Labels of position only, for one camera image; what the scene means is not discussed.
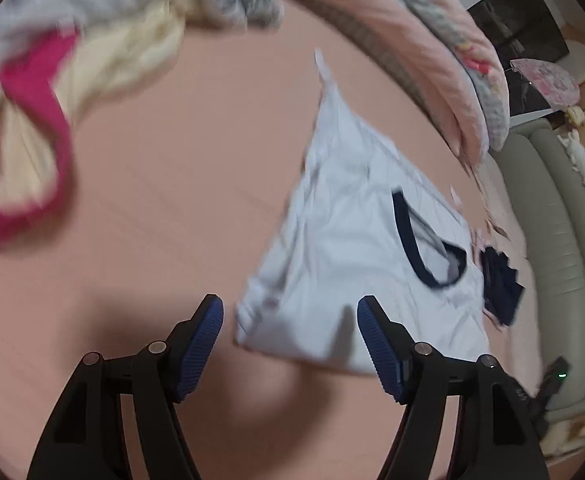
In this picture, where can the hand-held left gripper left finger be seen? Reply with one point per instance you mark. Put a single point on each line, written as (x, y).
(200, 345)

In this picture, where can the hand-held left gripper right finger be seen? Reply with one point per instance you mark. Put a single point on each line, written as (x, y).
(378, 347)

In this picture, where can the white shirt with navy collar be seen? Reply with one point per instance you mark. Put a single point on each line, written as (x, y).
(357, 260)

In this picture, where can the navy shorts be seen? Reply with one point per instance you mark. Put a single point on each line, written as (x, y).
(500, 285)

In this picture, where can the grey-green leather sofa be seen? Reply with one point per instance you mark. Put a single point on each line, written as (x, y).
(560, 260)

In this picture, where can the bed with pink sheet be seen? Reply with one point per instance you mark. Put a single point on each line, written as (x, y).
(172, 185)

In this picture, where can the white plush toy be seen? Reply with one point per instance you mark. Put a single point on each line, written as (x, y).
(580, 157)

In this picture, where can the magenta garment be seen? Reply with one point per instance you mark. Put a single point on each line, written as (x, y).
(17, 170)

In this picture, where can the cream garment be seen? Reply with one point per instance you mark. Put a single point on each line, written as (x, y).
(72, 100)

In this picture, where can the pink striped folded quilt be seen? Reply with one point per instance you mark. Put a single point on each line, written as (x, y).
(422, 55)

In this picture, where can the pink printed hand fan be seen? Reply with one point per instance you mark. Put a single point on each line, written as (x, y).
(542, 82)

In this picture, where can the white oval cushion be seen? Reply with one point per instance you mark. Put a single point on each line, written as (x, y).
(583, 60)

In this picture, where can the black glossy television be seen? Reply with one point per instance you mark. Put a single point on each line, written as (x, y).
(520, 45)

